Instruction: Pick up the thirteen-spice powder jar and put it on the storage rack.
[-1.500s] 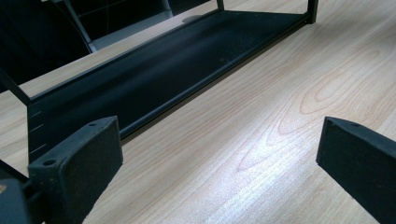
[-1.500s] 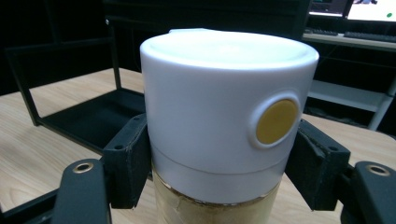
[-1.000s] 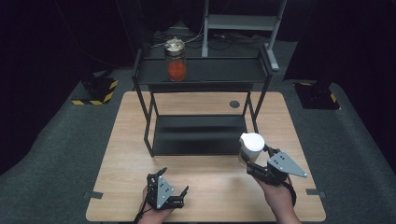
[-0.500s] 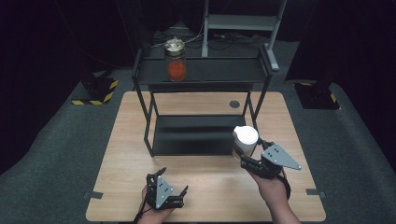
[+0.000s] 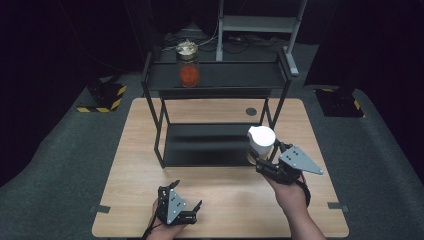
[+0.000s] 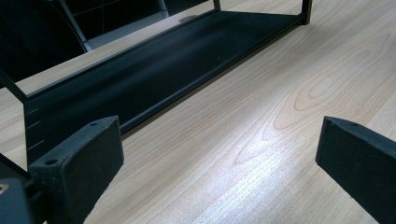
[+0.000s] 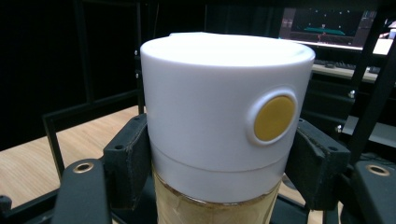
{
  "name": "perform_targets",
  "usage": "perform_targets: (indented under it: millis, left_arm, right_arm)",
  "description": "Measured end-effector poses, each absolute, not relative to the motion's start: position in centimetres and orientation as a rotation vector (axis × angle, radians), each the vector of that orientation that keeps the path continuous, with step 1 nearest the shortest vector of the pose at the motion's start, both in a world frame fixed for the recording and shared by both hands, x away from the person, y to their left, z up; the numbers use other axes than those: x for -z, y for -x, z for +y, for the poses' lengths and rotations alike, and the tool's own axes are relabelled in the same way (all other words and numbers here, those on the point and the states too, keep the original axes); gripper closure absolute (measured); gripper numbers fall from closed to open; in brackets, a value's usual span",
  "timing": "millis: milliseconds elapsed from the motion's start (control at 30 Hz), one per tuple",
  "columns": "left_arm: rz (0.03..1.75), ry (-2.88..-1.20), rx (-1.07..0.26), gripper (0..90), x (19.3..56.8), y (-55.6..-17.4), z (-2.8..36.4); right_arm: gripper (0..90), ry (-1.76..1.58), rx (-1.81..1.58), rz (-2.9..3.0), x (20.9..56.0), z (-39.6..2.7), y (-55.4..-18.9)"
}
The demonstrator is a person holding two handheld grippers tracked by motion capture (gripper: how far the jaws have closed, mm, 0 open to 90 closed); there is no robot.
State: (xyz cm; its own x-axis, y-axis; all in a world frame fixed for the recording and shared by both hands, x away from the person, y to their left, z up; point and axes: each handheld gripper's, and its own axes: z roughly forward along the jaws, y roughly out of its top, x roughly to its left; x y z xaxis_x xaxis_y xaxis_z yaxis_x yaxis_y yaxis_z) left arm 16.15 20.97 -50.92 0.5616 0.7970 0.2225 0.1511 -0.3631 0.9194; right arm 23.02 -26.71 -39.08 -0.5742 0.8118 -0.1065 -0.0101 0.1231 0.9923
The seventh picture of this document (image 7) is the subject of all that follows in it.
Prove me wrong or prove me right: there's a computer monitor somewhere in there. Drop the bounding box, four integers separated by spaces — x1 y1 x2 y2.
277 7 378 50

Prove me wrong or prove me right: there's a black keyboard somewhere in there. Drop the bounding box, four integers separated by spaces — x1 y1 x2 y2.
313 59 358 71

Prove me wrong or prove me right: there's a black metal frame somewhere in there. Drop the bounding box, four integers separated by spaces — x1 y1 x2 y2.
0 0 396 224

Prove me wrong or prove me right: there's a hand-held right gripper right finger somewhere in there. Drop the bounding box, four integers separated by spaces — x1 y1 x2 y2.
284 118 352 211

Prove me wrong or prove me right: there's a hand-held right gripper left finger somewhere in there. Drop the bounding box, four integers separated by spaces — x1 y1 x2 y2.
103 113 154 211

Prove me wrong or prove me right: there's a grey metal shelf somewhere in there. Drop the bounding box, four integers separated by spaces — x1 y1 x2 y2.
341 115 396 148

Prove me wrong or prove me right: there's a white lidded glass jar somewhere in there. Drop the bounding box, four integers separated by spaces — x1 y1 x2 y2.
139 31 317 224

